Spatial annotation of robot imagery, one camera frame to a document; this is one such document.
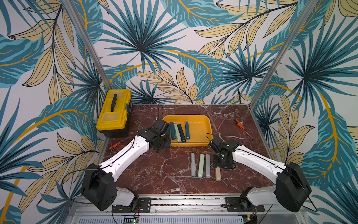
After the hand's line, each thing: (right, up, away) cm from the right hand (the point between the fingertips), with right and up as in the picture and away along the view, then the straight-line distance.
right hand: (218, 165), depth 83 cm
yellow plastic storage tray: (-16, +19, +20) cm, 32 cm away
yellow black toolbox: (-66, +32, +8) cm, 73 cm away
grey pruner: (-15, -1, +2) cm, 15 cm away
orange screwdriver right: (+24, +22, +23) cm, 40 cm away
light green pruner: (-24, +17, +15) cm, 33 cm away
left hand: (-30, +12, -3) cm, 33 cm away
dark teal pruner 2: (-18, +18, +15) cm, 29 cm away
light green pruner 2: (-10, -1, +1) cm, 10 cm away
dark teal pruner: (-28, +19, +17) cm, 38 cm away
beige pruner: (-1, -4, -1) cm, 4 cm away
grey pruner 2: (-6, -1, +1) cm, 6 cm away
